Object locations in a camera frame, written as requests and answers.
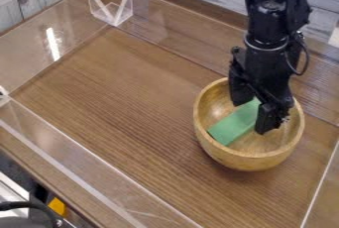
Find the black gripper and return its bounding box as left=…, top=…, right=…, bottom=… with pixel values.
left=229, top=47, right=293, bottom=135

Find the green rectangular block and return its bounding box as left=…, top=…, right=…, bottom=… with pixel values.
left=206, top=99, right=258, bottom=146

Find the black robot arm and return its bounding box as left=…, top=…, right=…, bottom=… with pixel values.
left=229, top=0, right=312, bottom=134

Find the brown wooden bowl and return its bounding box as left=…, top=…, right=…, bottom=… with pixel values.
left=193, top=77, right=304, bottom=171

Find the yellow and black device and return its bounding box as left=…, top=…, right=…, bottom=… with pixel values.
left=32, top=184, right=93, bottom=228

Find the clear acrylic corner bracket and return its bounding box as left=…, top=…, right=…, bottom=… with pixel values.
left=86, top=0, right=133, bottom=27

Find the clear acrylic tray wall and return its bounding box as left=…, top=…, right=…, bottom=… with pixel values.
left=0, top=86, right=202, bottom=228

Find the black cable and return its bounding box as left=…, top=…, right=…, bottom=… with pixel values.
left=0, top=200, right=57, bottom=228

